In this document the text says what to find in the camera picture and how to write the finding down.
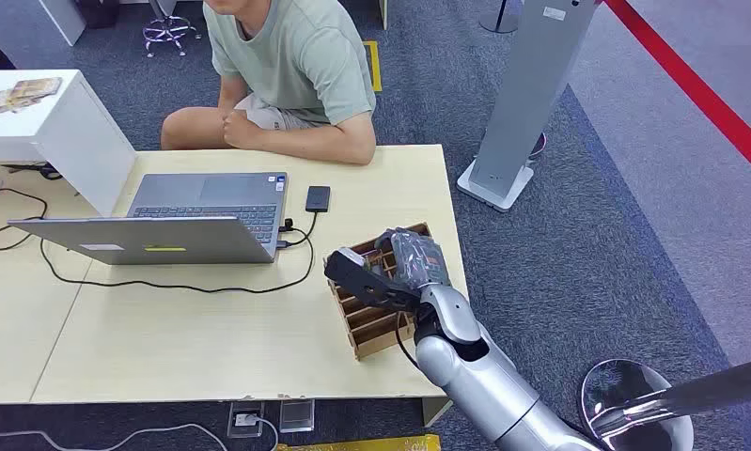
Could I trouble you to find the person's left hand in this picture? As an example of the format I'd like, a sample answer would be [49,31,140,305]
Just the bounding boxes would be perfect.
[222,110,263,151]

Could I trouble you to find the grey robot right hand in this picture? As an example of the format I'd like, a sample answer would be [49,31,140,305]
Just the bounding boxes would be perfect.
[374,227,453,291]

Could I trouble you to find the person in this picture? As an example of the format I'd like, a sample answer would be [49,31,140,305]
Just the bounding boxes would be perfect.
[160,0,378,166]

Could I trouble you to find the wooden card holder rack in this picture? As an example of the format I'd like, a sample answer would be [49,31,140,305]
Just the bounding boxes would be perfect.
[324,223,435,361]

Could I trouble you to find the small flat black device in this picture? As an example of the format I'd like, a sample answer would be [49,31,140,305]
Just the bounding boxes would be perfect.
[305,185,332,214]

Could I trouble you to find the silver laptop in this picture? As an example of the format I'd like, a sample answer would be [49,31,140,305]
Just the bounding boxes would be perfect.
[8,172,289,267]

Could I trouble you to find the white box cabinet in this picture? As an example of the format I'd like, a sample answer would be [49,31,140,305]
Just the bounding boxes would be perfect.
[0,70,138,217]

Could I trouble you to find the yellow patterned board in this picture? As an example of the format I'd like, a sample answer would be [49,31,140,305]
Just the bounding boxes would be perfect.
[274,434,443,451]

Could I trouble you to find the grey kiosk stand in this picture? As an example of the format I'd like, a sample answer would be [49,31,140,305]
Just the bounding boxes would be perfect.
[457,0,603,213]

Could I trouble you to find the floor socket box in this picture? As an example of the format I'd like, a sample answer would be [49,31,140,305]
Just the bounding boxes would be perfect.
[279,399,317,434]
[227,401,266,440]

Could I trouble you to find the black scissors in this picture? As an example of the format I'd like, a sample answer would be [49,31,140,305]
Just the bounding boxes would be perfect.
[1,162,64,182]

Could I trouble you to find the white desk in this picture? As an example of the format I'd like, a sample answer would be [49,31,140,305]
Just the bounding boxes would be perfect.
[0,0,87,49]

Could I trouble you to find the dark stanchion base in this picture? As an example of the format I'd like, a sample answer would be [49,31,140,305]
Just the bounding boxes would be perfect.
[479,0,521,35]

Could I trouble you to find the red barrier tape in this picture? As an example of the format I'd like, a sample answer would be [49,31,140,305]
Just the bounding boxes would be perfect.
[603,0,751,188]

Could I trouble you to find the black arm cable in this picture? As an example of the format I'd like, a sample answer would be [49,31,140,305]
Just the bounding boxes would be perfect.
[394,309,421,369]

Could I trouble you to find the short black device cable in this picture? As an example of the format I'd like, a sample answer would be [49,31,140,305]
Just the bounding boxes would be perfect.
[274,211,321,250]

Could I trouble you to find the long black power cable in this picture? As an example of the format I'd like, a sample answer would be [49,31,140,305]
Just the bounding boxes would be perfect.
[39,226,317,295]

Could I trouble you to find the thin black looped cable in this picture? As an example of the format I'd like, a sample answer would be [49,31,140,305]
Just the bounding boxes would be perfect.
[0,186,49,252]

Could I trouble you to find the white cable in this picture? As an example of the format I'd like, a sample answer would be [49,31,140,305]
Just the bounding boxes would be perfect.
[0,415,280,451]

